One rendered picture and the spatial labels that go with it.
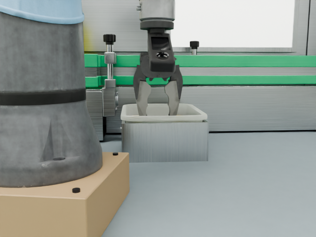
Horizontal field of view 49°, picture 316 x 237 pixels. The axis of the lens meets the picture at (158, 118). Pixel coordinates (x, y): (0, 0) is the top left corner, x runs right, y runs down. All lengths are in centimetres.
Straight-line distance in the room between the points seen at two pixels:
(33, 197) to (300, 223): 31
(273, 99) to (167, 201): 59
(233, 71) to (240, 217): 59
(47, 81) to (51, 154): 8
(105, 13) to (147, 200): 74
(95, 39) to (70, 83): 72
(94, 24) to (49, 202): 82
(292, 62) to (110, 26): 55
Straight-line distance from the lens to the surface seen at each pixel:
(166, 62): 64
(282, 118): 103
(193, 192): 53
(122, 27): 111
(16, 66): 39
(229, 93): 97
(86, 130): 42
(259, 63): 101
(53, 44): 39
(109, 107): 84
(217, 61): 97
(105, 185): 40
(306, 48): 128
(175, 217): 45
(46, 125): 39
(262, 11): 120
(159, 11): 71
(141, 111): 72
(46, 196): 36
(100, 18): 112
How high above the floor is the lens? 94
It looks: 9 degrees down
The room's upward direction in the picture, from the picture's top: straight up
